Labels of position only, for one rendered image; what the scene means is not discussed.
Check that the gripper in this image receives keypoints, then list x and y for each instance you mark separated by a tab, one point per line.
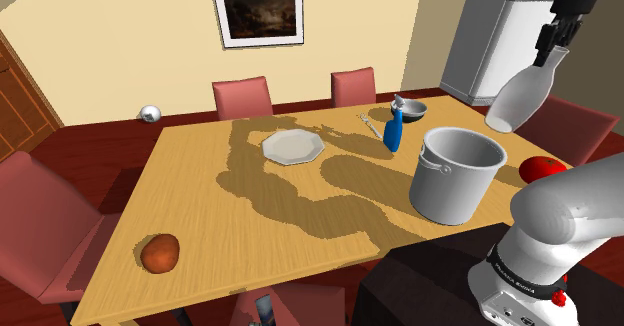
575	2

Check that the white vase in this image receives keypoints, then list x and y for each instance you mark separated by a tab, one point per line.
521	96

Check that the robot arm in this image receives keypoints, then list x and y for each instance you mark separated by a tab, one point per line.
551	218

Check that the white refrigerator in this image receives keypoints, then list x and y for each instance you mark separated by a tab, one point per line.
487	37

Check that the red chair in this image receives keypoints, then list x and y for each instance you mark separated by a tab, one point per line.
242	98
44	218
353	87
570	130
307	308

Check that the red tomato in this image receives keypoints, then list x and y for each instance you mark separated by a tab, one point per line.
536	169

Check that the dark grey bowl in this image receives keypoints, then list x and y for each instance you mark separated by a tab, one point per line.
417	113

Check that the blue spray bottle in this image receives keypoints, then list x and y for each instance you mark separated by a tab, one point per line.
392	135

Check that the grey cooking pot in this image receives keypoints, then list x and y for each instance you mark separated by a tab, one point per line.
438	193

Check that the silver fork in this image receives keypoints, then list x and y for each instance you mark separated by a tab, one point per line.
373	128

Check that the white octagonal plate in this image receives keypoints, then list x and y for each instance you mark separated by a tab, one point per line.
292	147

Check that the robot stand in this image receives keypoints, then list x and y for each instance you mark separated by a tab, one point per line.
414	286

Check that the wooden dining table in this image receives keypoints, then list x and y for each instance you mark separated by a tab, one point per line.
219	218

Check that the silver ball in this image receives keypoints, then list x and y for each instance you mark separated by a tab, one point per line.
150	114

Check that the brown potato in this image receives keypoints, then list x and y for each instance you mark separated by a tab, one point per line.
160	254

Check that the brown wooden door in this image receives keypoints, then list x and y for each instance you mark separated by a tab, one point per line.
19	105

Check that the framed dark wall picture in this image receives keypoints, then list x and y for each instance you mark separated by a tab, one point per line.
258	10

